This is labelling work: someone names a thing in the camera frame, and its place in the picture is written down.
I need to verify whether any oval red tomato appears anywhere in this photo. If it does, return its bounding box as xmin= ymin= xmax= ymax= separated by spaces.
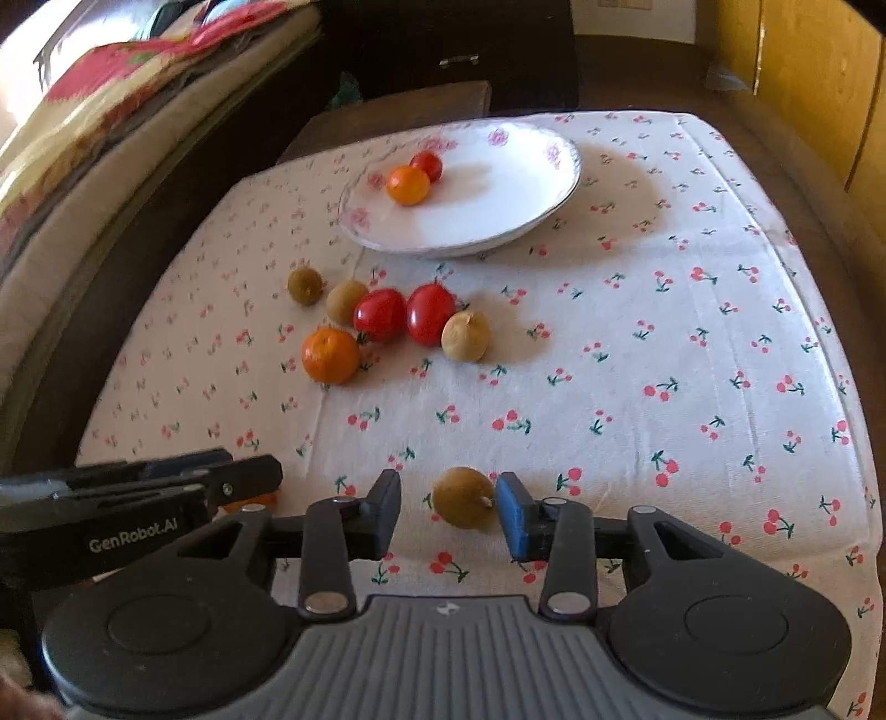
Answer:
xmin=407 ymin=282 xmax=456 ymax=347

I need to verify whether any white floral plate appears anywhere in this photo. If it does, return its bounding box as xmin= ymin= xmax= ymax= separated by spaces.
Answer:
xmin=338 ymin=119 xmax=581 ymax=258

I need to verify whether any tan longan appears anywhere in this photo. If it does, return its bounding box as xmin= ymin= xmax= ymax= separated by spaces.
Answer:
xmin=326 ymin=280 xmax=369 ymax=327
xmin=441 ymin=311 xmax=491 ymax=363

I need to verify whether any beige mattress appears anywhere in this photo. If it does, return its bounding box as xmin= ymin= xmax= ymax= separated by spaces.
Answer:
xmin=2 ymin=2 xmax=321 ymax=385

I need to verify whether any round red tomato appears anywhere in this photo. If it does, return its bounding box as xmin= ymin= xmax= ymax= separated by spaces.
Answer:
xmin=410 ymin=150 xmax=443 ymax=184

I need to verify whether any yellow wooden wardrobe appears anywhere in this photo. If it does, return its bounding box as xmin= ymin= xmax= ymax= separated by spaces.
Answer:
xmin=695 ymin=0 xmax=886 ymax=293

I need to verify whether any dark wooden nightstand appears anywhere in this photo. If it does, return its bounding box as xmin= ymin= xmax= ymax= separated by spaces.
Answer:
xmin=320 ymin=0 xmax=578 ymax=112

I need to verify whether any dark wooden stool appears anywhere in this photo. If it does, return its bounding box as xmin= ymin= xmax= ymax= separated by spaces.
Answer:
xmin=278 ymin=81 xmax=491 ymax=163

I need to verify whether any dark brown longan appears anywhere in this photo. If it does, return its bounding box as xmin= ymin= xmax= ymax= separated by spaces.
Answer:
xmin=287 ymin=265 xmax=324 ymax=306

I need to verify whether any floral quilt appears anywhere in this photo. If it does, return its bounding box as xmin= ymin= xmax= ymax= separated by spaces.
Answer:
xmin=2 ymin=2 xmax=303 ymax=239

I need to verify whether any orange tangerine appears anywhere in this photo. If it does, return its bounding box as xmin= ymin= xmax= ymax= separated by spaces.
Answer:
xmin=302 ymin=327 xmax=360 ymax=385
xmin=386 ymin=165 xmax=431 ymax=207
xmin=222 ymin=491 xmax=279 ymax=515

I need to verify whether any cherry print tablecloth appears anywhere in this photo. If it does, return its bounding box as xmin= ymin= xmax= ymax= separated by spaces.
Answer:
xmin=78 ymin=112 xmax=883 ymax=718

